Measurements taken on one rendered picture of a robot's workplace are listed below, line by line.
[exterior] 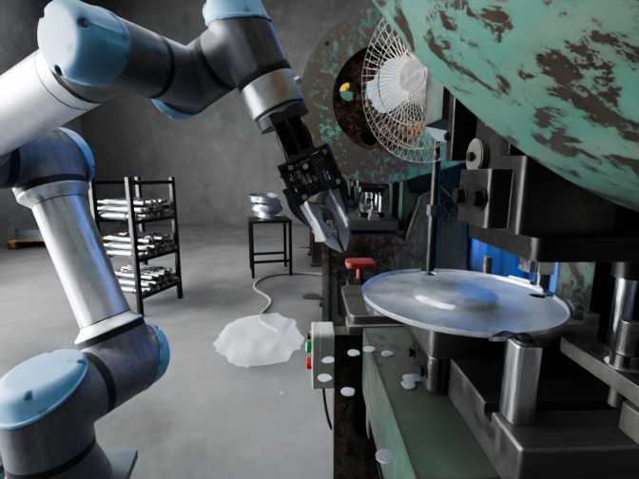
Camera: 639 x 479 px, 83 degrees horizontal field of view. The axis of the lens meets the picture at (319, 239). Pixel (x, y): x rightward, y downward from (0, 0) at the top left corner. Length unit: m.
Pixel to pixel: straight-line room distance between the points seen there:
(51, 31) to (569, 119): 0.44
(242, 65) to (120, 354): 0.52
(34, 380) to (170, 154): 7.04
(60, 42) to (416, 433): 0.58
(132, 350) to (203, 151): 6.77
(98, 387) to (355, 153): 1.49
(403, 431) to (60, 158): 0.72
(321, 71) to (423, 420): 1.64
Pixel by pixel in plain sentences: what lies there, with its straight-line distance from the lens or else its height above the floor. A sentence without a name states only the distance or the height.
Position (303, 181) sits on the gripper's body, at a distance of 0.48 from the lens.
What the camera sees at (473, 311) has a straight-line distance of 0.55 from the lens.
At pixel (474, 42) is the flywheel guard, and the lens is 0.20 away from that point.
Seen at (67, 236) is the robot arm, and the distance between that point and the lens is 0.78.
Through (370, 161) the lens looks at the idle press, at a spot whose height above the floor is 1.03.
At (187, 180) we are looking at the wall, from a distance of 7.50.
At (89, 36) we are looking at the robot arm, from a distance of 0.44.
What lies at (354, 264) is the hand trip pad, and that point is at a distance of 0.86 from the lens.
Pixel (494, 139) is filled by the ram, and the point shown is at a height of 1.02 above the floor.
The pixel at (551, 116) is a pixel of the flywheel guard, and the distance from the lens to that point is 0.22.
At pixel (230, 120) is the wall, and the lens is 7.35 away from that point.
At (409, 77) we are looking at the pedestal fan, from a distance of 1.37.
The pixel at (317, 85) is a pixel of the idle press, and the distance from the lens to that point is 1.90.
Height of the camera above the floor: 0.97
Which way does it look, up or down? 10 degrees down
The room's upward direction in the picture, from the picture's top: straight up
